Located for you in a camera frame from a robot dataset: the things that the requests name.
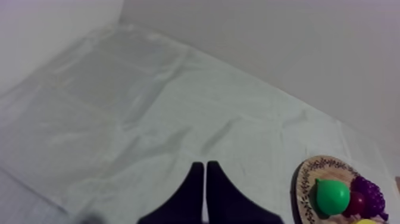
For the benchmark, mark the round wooden board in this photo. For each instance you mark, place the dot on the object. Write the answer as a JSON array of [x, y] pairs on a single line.
[[307, 178]]

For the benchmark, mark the purple toy grapes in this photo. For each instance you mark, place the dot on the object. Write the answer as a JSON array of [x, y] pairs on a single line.
[[372, 194]]

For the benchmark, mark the small red fruit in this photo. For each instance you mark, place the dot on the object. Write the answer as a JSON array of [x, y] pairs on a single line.
[[356, 204]]

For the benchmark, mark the green toy pear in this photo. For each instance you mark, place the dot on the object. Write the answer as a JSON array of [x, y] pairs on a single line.
[[332, 196]]

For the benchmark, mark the yellow toy banana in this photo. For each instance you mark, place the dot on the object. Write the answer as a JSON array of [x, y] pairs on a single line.
[[365, 222]]

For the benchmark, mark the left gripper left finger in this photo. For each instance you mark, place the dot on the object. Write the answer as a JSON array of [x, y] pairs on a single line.
[[185, 202]]

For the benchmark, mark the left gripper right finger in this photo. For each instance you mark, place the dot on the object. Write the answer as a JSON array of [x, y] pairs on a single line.
[[228, 203]]

